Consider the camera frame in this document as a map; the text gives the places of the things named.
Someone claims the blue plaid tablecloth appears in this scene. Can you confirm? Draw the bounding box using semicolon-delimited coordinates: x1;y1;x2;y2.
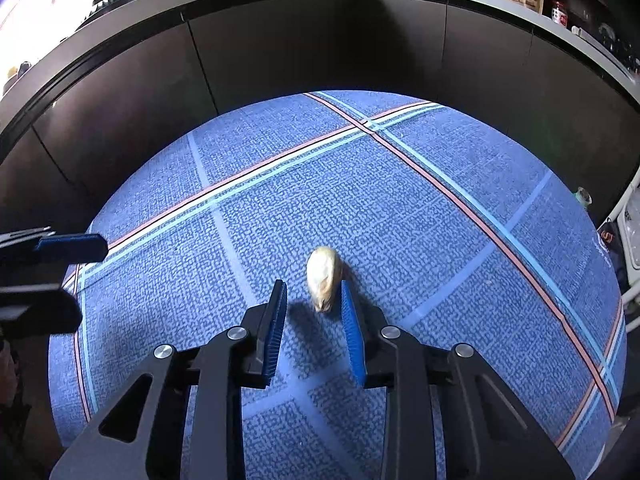
47;90;629;480

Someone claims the dark kitchen cabinet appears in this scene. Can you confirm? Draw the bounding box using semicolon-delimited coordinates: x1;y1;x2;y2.
0;0;640;248

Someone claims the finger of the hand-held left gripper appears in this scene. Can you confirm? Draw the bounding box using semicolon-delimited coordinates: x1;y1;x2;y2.
0;226;109;267
0;282;84;337

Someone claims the white storage rack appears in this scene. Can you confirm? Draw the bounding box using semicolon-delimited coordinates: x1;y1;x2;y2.
606;175;640;332

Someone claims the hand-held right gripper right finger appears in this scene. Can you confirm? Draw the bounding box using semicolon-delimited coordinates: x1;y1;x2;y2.
340;280;577;480

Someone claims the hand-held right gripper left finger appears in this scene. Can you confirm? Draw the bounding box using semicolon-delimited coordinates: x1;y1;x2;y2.
49;280;290;480

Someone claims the dark blue bag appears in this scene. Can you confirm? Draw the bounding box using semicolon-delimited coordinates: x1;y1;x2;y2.
597;229;627;292

